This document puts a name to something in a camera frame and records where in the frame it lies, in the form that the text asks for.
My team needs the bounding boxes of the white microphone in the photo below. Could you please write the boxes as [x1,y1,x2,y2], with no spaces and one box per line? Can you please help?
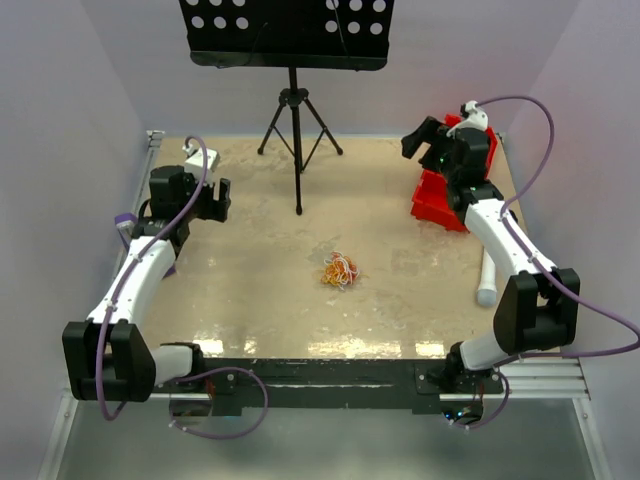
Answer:
[476,250,497,308]

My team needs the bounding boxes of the black music stand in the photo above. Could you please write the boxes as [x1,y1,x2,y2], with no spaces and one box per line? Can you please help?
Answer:
[178,0,396,217]

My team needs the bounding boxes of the orange thin cable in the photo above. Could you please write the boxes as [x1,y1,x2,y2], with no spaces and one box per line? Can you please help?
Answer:
[319,253,364,289]

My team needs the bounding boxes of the yellow thin cable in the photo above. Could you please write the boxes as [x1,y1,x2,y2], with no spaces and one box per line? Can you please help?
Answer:
[315,259,357,291]

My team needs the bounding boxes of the red three-compartment bin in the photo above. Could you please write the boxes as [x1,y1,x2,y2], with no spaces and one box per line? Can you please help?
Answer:
[411,114,502,232]

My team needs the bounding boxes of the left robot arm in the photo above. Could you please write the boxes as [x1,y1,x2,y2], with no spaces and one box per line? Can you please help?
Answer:
[62,157,231,402]

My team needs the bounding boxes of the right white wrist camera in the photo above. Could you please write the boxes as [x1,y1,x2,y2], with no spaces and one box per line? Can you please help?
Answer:
[446,100,488,138]

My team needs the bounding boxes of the purple metronome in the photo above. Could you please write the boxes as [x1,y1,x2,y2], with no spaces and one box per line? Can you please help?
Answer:
[114,213,181,279]

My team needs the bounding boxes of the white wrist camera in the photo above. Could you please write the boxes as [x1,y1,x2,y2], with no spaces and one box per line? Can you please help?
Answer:
[184,148,220,175]
[446,100,488,138]

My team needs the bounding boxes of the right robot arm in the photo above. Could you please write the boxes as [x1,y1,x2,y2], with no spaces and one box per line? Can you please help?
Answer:
[401,117,580,393]

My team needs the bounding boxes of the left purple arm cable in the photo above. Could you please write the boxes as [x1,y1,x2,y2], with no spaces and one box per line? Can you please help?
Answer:
[95,135,270,441]

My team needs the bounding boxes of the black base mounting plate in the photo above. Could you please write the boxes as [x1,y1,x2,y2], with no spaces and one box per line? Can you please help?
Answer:
[155,358,503,416]

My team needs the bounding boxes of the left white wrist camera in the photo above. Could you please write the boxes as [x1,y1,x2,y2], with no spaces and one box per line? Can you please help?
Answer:
[184,148,220,175]

